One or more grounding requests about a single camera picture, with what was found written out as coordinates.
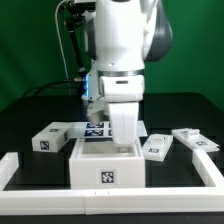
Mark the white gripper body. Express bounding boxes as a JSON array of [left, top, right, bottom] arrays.
[[108, 102, 139, 147]]

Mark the white cabinet door panel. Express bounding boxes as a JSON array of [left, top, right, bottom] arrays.
[[142, 134, 173, 162], [171, 128, 219, 152]]

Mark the white cabinet body box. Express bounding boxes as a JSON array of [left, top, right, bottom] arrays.
[[69, 138, 145, 190]]

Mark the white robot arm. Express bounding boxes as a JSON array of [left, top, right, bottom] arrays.
[[86, 0, 172, 147]]

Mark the white cabinet top block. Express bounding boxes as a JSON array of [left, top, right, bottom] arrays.
[[32, 122, 73, 153]]

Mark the white sheet with markers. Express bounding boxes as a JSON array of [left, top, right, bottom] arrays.
[[64, 120, 148, 139]]

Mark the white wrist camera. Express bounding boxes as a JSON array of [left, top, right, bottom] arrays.
[[87, 100, 109, 125]]

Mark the black cable bundle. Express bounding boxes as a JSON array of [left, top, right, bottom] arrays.
[[21, 79, 87, 98]]

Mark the white U-shaped fence frame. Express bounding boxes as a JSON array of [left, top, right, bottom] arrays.
[[0, 149, 224, 215]]

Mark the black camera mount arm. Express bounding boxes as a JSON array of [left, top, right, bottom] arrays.
[[61, 0, 98, 81]]

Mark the white cable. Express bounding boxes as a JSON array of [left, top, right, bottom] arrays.
[[54, 0, 70, 80]]

